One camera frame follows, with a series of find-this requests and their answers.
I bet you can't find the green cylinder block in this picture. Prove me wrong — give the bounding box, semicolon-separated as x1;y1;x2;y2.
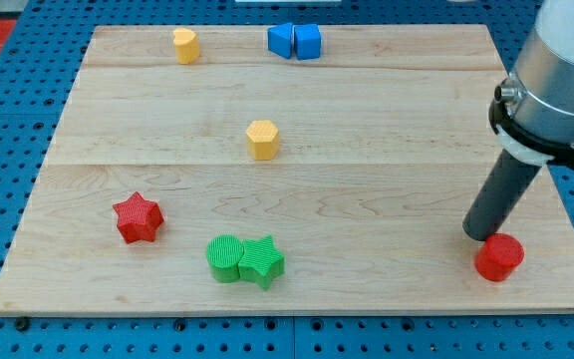
205;234;244;283

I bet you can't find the red star block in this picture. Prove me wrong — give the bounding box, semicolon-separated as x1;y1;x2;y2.
113;191;164;244

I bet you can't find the green star block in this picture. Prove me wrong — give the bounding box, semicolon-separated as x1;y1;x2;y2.
238;235;285;290

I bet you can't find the blue triangle block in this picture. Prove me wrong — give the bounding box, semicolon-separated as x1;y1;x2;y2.
267;22;293;59

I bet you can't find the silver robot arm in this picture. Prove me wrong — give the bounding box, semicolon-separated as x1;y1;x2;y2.
462;0;574;241

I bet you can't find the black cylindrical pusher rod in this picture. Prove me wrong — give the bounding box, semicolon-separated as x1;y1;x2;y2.
462;150;541;241

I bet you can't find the red cylinder block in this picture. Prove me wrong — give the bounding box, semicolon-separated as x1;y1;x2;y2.
474;233;525;282

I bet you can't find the yellow hexagon block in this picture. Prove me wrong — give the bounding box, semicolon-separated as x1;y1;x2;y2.
246;120;280;161

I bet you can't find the yellow heart block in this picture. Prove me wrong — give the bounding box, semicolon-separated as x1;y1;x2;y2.
172;28;200;65

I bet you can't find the blue cube block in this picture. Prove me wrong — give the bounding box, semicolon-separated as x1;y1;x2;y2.
294;24;322;60

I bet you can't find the wooden board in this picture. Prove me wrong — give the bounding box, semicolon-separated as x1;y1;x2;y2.
0;25;574;317

